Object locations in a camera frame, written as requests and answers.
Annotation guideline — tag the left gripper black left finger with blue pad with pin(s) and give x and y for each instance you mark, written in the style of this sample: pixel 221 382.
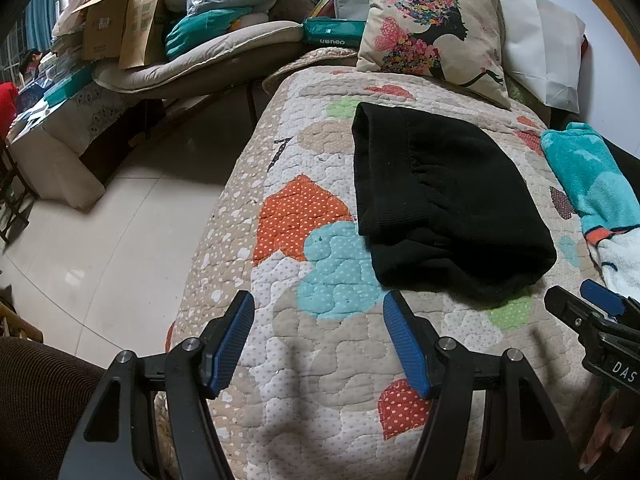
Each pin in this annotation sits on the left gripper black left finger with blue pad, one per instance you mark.
pixel 116 437

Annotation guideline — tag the brown paper bag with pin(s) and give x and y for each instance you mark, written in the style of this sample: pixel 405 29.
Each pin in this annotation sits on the brown paper bag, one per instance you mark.
pixel 142 41

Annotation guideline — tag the person's hand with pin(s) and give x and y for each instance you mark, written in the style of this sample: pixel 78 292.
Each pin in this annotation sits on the person's hand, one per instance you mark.
pixel 617 416

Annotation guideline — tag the black pants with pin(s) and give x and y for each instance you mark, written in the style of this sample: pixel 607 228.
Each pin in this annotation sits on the black pants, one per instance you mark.
pixel 443 208

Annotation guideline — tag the white pillow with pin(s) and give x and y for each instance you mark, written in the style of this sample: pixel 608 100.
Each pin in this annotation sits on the white pillow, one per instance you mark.
pixel 543 50

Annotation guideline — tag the teal tissue pack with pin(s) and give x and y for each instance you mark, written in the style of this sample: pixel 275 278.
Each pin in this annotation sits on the teal tissue pack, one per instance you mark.
pixel 333 32

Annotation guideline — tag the floral silhouette cushion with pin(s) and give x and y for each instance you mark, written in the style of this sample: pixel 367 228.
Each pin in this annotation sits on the floral silhouette cushion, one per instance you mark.
pixel 455 41

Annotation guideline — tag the turquoise fleece blanket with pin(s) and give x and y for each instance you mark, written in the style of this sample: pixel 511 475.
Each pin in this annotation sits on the turquoise fleece blanket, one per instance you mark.
pixel 603 199

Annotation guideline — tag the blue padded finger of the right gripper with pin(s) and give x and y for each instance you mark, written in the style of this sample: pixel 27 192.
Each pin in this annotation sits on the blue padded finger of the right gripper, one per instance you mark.
pixel 611 303

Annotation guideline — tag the teal cloth on mat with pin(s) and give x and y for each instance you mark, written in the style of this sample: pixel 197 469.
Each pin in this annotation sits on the teal cloth on mat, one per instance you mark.
pixel 196 29

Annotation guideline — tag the quilted patchwork bedspread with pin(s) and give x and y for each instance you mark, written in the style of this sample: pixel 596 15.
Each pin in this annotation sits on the quilted patchwork bedspread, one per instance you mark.
pixel 319 392

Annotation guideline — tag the brown cardboard box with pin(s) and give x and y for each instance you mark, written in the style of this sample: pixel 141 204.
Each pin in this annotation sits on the brown cardboard box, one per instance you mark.
pixel 105 32

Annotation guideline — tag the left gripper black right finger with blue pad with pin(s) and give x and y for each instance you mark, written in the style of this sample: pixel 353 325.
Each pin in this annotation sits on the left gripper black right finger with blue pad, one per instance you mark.
pixel 522 435

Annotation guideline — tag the beige padded mat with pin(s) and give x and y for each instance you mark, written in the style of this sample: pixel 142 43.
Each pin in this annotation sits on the beige padded mat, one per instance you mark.
pixel 229 46

